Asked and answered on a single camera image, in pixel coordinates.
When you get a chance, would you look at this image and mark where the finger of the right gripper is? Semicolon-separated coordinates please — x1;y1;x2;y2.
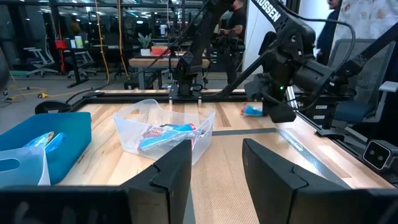
278;104;297;124
262;93;281;123

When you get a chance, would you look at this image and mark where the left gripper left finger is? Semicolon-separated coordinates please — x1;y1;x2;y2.
120;139;193;224

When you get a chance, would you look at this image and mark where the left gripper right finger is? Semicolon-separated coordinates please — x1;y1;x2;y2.
242;138;353;224

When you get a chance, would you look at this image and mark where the blue granola bar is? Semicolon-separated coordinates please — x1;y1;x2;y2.
240;103;266;118
44;132;68;154
138;123;200;152
23;131;55;149

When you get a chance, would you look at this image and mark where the clear plastic bin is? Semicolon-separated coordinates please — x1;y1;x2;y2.
0;146;52;187
112;98;216;166

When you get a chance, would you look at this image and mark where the black drawer cabinet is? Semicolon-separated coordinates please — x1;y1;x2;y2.
306;99;335;130

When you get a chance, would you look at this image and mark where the black-edged silicone baking mat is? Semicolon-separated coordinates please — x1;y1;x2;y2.
189;126;397;224

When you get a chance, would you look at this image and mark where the person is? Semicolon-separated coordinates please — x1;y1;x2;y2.
217;0;248;85
315;0;343;65

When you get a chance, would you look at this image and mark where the grey mesh office chair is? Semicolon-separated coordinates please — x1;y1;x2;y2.
326;38;398;131

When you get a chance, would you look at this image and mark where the teal plastic bin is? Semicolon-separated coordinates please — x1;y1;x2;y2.
0;111;93;187

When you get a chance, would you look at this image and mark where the white patterned cloth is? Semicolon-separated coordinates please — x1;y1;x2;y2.
337;0;398;43

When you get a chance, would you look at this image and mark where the red plastic bin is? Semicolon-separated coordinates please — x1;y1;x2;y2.
150;45;171;57

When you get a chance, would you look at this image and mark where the wooden background table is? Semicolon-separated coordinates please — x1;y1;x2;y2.
128;55;212;91

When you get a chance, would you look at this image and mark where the small potted plant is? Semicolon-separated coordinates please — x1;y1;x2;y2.
137;32;153;57

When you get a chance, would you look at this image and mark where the white office chair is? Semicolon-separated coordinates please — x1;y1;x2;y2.
67;49;98;79
24;45;59;78

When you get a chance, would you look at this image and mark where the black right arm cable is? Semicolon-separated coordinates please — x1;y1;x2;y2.
279;5;357;72

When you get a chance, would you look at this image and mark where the grey depth camera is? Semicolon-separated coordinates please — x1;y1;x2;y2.
363;139;398;175

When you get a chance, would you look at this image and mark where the black power cable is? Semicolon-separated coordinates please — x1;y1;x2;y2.
34;90;106;115

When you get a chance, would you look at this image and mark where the yellow floor cable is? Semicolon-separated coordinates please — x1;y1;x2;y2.
6;88;75;102

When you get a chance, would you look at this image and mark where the yellow hanging cable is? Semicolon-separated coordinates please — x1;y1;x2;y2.
117;0;130;78
94;0;110;85

